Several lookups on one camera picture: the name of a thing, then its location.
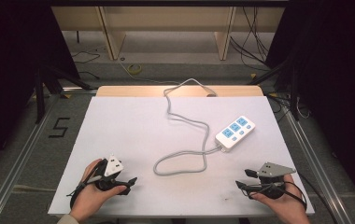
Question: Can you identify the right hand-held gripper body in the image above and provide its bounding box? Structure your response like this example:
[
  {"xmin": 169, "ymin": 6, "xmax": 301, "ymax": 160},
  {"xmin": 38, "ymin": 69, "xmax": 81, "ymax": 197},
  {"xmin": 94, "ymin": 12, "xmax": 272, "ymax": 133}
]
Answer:
[{"xmin": 252, "ymin": 161, "xmax": 297, "ymax": 201}]

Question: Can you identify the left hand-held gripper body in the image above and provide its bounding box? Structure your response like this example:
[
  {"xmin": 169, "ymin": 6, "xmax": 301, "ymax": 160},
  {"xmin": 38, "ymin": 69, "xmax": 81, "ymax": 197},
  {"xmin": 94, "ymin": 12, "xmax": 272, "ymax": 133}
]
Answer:
[{"xmin": 95, "ymin": 154, "xmax": 127, "ymax": 192}]

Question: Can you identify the person's left hand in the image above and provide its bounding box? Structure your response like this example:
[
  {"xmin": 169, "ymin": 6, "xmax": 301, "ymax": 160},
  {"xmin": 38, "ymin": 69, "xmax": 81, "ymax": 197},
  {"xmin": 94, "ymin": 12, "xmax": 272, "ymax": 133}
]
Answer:
[{"xmin": 69, "ymin": 158, "xmax": 129, "ymax": 224}]

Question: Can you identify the person's right hand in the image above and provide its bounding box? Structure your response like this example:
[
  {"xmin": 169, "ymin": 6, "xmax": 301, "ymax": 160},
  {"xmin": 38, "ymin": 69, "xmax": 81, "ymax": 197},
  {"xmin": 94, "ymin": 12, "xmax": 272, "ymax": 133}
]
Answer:
[{"xmin": 249, "ymin": 174, "xmax": 311, "ymax": 224}]

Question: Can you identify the white table mat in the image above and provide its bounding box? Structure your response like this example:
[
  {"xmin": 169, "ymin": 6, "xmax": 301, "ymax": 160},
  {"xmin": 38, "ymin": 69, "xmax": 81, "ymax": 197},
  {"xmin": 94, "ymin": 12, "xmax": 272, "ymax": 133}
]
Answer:
[{"xmin": 47, "ymin": 95, "xmax": 316, "ymax": 217}]

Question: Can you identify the white power strip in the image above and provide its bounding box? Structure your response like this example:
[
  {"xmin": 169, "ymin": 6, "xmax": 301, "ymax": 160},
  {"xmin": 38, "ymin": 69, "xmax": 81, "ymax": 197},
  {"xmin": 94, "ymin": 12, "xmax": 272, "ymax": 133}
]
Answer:
[{"xmin": 214, "ymin": 115, "xmax": 257, "ymax": 153}]

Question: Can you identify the black metal stand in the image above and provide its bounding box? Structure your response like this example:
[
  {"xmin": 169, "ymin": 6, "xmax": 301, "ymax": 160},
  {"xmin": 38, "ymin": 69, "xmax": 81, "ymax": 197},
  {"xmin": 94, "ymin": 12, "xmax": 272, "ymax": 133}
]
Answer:
[
  {"xmin": 248, "ymin": 57, "xmax": 302, "ymax": 121},
  {"xmin": 34, "ymin": 63, "xmax": 92, "ymax": 125}
]

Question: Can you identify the yellow tape roll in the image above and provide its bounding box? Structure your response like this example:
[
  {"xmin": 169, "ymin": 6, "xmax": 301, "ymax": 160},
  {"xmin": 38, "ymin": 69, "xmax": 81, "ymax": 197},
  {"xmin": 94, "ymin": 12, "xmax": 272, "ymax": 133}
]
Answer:
[{"xmin": 126, "ymin": 63, "xmax": 143, "ymax": 76}]

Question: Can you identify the dark curtain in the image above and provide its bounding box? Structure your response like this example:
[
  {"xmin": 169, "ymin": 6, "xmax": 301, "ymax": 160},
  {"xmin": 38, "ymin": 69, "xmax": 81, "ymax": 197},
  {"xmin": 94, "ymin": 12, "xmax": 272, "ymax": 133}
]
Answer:
[
  {"xmin": 263, "ymin": 0, "xmax": 355, "ymax": 216},
  {"xmin": 0, "ymin": 4, "xmax": 81, "ymax": 181}
]

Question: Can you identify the light wooden shelf unit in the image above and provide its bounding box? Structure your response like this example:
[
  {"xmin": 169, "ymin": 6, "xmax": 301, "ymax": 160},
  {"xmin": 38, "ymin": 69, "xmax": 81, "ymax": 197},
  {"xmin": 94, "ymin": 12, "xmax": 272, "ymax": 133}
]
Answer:
[{"xmin": 50, "ymin": 6, "xmax": 286, "ymax": 62}]

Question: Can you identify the aluminium floor rail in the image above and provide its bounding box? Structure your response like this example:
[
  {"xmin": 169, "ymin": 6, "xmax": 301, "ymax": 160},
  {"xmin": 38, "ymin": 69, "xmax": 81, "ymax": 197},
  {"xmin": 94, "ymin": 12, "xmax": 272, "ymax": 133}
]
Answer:
[
  {"xmin": 282, "ymin": 105, "xmax": 355, "ymax": 224},
  {"xmin": 0, "ymin": 92, "xmax": 62, "ymax": 224}
]

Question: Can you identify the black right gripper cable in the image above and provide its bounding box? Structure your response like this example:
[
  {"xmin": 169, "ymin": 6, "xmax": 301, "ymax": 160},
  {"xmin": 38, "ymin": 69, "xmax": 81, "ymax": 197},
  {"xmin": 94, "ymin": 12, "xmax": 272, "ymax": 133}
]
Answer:
[{"xmin": 286, "ymin": 172, "xmax": 339, "ymax": 224}]

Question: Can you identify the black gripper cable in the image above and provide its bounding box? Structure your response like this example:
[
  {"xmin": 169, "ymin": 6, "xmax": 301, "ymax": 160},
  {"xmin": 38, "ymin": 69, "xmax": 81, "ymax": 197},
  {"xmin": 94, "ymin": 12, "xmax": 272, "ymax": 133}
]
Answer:
[
  {"xmin": 286, "ymin": 172, "xmax": 339, "ymax": 224},
  {"xmin": 65, "ymin": 160, "xmax": 106, "ymax": 210}
]

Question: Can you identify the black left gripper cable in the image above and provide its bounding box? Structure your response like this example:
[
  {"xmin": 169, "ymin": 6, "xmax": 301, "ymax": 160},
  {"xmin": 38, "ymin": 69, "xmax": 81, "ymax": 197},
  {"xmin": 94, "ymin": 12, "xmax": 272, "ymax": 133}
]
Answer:
[{"xmin": 65, "ymin": 160, "xmax": 106, "ymax": 210}]

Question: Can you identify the grey power strip cable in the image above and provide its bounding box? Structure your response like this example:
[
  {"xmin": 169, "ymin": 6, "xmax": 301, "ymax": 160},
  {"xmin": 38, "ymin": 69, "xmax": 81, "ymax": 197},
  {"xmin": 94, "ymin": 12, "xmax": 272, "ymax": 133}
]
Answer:
[{"xmin": 152, "ymin": 77, "xmax": 226, "ymax": 177}]

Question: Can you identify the thin black floor cable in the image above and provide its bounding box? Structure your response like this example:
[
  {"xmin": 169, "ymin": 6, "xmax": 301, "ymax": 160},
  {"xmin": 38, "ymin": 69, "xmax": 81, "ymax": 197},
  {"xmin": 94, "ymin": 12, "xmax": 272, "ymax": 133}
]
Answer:
[{"xmin": 70, "ymin": 49, "xmax": 101, "ymax": 80}]

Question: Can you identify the bundle of black floor cables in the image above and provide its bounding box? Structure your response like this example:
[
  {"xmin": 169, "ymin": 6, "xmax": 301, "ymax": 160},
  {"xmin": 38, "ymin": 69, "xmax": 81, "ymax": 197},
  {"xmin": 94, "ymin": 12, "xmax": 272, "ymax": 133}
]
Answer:
[{"xmin": 229, "ymin": 6, "xmax": 271, "ymax": 73}]

